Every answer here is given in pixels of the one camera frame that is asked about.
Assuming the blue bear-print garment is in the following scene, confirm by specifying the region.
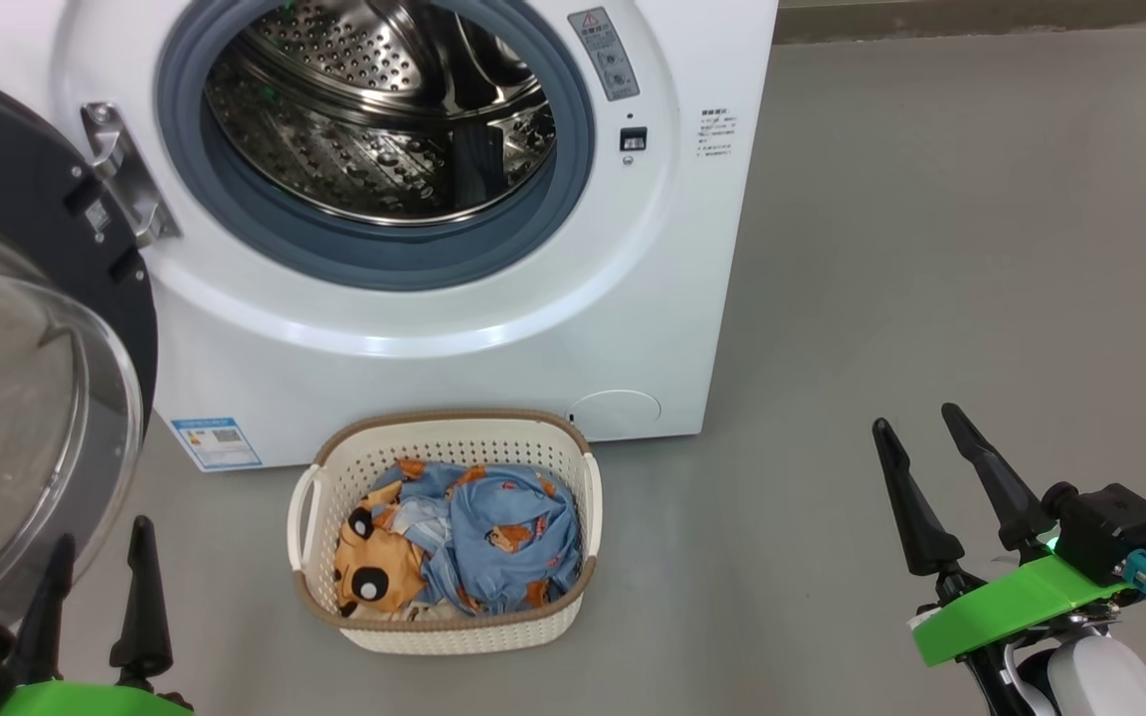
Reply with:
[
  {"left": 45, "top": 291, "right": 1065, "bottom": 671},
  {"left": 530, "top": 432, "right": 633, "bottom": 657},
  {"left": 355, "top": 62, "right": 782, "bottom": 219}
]
[{"left": 333, "top": 457, "right": 582, "bottom": 620}]

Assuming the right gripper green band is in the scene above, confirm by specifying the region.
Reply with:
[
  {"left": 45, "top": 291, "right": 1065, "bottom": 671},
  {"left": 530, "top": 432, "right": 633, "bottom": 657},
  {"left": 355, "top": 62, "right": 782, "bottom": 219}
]
[{"left": 871, "top": 403, "right": 1131, "bottom": 716}]

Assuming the grey warning label sticker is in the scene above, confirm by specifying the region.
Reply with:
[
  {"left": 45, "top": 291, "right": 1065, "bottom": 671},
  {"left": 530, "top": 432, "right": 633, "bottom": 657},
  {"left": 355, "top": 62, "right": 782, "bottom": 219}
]
[{"left": 568, "top": 7, "right": 641, "bottom": 102}]

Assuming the steel perforated washer drum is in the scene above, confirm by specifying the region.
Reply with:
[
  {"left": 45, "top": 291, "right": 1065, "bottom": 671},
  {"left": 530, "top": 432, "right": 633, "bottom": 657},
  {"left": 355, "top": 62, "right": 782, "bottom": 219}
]
[{"left": 205, "top": 0, "right": 556, "bottom": 228}]

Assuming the blue energy label sticker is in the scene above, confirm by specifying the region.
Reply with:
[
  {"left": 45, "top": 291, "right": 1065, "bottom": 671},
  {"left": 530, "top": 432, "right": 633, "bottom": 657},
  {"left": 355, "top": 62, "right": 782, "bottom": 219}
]
[{"left": 170, "top": 417, "right": 263, "bottom": 471}]

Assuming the metal door hinge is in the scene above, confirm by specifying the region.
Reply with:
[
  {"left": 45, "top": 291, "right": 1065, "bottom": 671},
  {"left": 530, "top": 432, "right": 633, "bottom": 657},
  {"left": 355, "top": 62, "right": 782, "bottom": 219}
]
[{"left": 81, "top": 101, "right": 183, "bottom": 248}]

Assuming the round white filter cover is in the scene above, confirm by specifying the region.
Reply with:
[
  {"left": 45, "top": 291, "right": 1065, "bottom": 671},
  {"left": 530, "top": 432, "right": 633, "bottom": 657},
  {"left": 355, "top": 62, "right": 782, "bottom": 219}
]
[{"left": 569, "top": 389, "right": 663, "bottom": 442}]

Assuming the small printed text label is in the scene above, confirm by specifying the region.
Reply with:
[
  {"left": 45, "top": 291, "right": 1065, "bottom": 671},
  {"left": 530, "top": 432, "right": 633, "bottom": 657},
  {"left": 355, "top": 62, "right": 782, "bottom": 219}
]
[{"left": 700, "top": 107, "right": 739, "bottom": 160}]

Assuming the black round glass washer door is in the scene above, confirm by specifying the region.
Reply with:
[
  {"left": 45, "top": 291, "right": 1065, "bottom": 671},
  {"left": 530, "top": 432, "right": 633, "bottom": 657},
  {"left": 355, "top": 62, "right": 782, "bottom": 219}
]
[{"left": 0, "top": 65, "right": 158, "bottom": 637}]

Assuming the grey rubber door gasket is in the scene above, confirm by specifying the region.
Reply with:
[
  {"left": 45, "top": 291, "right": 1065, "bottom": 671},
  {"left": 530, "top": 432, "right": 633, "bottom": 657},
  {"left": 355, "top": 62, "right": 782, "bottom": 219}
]
[{"left": 155, "top": 0, "right": 596, "bottom": 292}]

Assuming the white front-load washing machine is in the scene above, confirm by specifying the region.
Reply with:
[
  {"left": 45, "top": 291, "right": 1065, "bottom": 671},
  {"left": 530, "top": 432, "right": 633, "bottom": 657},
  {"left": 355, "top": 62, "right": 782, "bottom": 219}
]
[{"left": 0, "top": 0, "right": 780, "bottom": 473}]

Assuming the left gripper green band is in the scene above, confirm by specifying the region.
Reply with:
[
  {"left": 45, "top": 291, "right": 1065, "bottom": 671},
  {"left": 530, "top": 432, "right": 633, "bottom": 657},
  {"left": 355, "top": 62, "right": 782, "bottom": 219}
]
[{"left": 0, "top": 515, "right": 194, "bottom": 716}]

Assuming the cream perforated laundry basket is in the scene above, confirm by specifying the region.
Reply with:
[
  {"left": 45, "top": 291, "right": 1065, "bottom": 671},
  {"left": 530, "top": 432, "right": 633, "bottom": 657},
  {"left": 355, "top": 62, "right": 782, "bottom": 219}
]
[{"left": 286, "top": 409, "right": 603, "bottom": 656}]

